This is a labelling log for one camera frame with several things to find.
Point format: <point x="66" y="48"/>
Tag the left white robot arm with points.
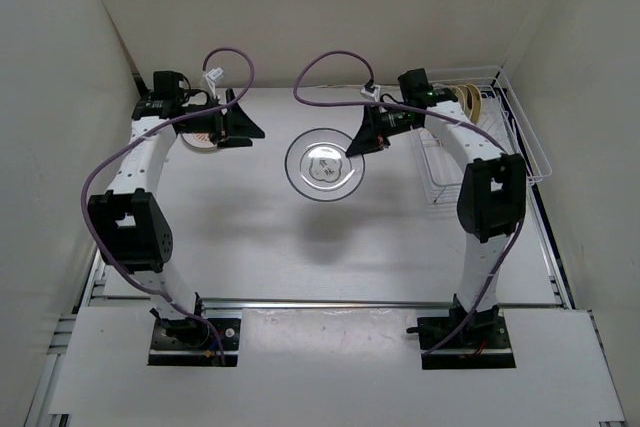
<point x="133" y="234"/>

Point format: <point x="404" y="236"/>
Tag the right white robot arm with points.
<point x="492" y="197"/>

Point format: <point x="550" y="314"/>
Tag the orange sunburst plate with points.
<point x="198" y="142"/>

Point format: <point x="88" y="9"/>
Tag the white green-rimmed plate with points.
<point x="317" y="166"/>

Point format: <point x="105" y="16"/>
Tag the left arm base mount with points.
<point x="189" y="343"/>

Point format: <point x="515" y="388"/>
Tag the cream plate with dark mark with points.
<point x="465" y="98"/>

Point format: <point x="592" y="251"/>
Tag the cream plate with red seal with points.
<point x="477" y="99"/>

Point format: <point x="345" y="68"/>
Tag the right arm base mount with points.
<point x="486" y="348"/>

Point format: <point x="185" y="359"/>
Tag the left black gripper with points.
<point x="233" y="128"/>

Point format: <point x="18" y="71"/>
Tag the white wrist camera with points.
<point x="371" y="92"/>
<point x="212" y="78"/>

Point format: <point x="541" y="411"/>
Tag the white wire dish rack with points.
<point x="505" y="127"/>

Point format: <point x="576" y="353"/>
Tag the aluminium frame rail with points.
<point x="237" y="304"/>

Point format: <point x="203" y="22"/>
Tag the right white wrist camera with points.
<point x="371" y="92"/>

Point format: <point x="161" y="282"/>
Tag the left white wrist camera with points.
<point x="212" y="78"/>

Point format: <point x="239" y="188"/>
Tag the white front board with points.
<point x="348" y="368"/>

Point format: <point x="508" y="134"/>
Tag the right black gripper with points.
<point x="368" y="138"/>

